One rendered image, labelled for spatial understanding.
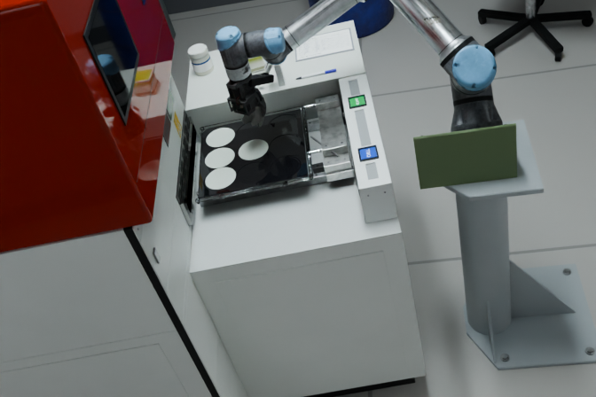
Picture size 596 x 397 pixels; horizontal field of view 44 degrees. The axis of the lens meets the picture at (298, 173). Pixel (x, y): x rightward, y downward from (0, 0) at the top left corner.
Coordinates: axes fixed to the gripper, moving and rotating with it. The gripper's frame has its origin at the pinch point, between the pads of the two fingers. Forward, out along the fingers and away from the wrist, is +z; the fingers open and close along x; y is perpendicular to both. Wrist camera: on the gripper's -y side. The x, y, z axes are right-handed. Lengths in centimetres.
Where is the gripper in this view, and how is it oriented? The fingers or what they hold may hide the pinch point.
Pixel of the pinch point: (259, 121)
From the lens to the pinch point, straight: 237.9
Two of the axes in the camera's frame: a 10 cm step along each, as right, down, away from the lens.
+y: -5.4, 6.4, -5.4
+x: 8.1, 2.4, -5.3
